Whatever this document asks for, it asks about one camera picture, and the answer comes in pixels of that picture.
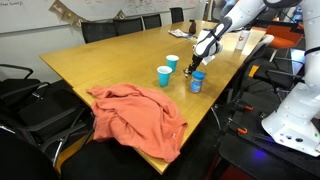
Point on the white cup red print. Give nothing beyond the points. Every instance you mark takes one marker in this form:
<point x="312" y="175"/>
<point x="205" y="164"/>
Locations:
<point x="242" y="40"/>

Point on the dark brown bottle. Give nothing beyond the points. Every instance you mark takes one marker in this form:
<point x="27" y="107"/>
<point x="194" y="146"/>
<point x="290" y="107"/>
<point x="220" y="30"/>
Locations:
<point x="192" y="27"/>

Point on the wall whiteboard with writing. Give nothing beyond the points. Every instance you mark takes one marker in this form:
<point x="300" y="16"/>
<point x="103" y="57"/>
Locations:
<point x="30" y="15"/>

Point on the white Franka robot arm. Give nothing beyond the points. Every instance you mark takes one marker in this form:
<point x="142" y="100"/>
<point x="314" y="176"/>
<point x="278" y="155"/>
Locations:
<point x="293" y="106"/>

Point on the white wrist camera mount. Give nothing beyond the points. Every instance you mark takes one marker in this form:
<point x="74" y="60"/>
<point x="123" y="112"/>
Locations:
<point x="209" y="60"/>

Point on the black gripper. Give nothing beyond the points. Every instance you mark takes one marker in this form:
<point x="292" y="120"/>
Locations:
<point x="196" y="62"/>

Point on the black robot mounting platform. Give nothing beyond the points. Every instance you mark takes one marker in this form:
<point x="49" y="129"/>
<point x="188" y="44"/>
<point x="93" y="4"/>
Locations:
<point x="266" y="160"/>

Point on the blue plastic cup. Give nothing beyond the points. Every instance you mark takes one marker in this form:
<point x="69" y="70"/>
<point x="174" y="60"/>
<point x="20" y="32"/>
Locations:
<point x="164" y="76"/>
<point x="172" y="63"/>

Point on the white printed leaflet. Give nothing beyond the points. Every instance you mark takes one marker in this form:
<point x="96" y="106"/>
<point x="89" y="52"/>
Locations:
<point x="178" y="32"/>

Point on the brown paper bunting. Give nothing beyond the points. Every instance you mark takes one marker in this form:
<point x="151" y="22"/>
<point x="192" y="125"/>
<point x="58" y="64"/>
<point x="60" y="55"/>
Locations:
<point x="71" y="16"/>

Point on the green white sweet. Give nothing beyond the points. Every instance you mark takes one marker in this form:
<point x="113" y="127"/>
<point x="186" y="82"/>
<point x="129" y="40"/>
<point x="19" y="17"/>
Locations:
<point x="185" y="70"/>

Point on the orange cloth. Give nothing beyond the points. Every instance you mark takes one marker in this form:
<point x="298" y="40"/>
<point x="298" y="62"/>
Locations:
<point x="140" y="116"/>

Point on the blue lidded jar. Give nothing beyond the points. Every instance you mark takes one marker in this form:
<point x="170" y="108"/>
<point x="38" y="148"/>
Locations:
<point x="197" y="82"/>

